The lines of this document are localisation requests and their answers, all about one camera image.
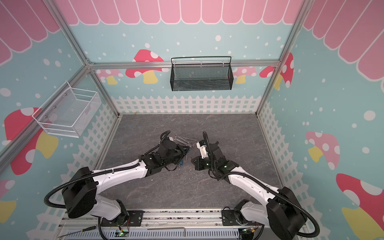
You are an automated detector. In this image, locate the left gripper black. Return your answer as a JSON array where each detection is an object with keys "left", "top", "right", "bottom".
[{"left": 162, "top": 143, "right": 190, "bottom": 168}]

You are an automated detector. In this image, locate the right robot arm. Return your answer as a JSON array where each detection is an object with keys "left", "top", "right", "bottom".
[{"left": 192, "top": 141, "right": 320, "bottom": 240}]

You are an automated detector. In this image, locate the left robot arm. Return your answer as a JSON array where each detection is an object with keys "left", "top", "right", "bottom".
[{"left": 44, "top": 137, "right": 190, "bottom": 226}]

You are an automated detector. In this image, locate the longer silver wrench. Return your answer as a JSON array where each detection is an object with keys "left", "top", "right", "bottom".
[{"left": 174, "top": 136, "right": 194, "bottom": 149}]

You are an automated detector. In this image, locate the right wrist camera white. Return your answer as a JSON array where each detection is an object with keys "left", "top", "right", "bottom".
[{"left": 197, "top": 140, "right": 208, "bottom": 159}]

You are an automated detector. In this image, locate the black wire mesh basket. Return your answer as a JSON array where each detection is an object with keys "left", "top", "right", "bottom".
[{"left": 170, "top": 56, "right": 234, "bottom": 92}]

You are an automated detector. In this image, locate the screwdriver black handle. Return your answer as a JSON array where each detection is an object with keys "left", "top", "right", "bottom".
[{"left": 58, "top": 225, "right": 96, "bottom": 239}]

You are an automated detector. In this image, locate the white wire mesh basket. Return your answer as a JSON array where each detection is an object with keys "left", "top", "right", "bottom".
[{"left": 32, "top": 82, "right": 102, "bottom": 138}]

